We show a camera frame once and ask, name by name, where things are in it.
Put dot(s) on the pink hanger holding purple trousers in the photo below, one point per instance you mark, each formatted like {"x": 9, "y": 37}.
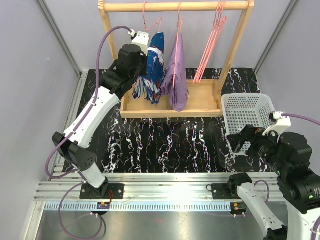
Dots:
{"x": 179, "y": 27}

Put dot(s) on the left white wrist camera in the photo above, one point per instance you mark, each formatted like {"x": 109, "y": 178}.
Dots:
{"x": 140, "y": 39}

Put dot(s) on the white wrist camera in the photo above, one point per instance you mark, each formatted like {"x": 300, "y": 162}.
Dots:
{"x": 140, "y": 39}
{"x": 280, "y": 123}

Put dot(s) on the wooden clothes rack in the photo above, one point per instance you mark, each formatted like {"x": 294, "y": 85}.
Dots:
{"x": 204, "y": 96}

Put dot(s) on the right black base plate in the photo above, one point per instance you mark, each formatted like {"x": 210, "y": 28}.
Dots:
{"x": 221, "y": 191}

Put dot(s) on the black marble pattern mat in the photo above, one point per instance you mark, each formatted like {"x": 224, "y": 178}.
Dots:
{"x": 167, "y": 145}

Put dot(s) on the aluminium mounting rail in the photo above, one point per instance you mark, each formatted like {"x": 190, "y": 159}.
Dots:
{"x": 149, "y": 187}

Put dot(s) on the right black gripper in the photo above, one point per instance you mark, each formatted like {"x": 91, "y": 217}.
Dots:
{"x": 249, "y": 133}

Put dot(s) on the blue patterned trousers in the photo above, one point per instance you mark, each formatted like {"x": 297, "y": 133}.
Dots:
{"x": 150, "y": 85}

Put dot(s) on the purple trousers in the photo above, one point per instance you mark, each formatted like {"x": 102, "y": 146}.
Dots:
{"x": 178, "y": 97}

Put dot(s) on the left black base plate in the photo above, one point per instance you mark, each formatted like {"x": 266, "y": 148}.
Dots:
{"x": 114, "y": 191}

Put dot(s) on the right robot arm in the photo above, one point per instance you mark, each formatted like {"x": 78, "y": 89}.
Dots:
{"x": 288, "y": 155}

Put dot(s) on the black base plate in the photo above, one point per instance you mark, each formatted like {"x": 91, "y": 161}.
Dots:
{"x": 114, "y": 191}
{"x": 221, "y": 191}

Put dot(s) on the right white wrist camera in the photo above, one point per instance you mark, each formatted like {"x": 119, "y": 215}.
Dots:
{"x": 280, "y": 123}

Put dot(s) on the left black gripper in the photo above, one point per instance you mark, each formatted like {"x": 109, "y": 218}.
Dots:
{"x": 144, "y": 59}

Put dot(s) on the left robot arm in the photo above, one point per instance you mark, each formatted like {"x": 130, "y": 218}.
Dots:
{"x": 73, "y": 143}

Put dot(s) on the white plastic basket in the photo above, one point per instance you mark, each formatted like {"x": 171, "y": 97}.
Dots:
{"x": 241, "y": 109}

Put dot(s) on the white slotted cable duct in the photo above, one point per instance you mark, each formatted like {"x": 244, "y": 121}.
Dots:
{"x": 117, "y": 206}

